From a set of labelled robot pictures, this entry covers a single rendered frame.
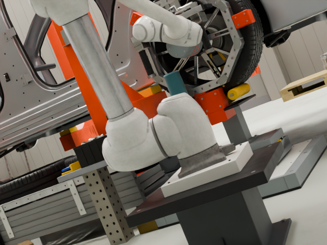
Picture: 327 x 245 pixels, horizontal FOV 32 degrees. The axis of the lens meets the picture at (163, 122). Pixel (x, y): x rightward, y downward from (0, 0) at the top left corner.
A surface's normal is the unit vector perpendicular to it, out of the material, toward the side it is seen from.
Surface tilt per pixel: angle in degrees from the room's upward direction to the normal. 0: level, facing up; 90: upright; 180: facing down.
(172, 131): 89
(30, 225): 90
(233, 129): 90
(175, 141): 100
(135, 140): 98
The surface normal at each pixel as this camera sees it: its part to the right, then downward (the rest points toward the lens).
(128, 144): -0.11, 0.25
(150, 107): 0.83, -0.32
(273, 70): -0.30, 0.15
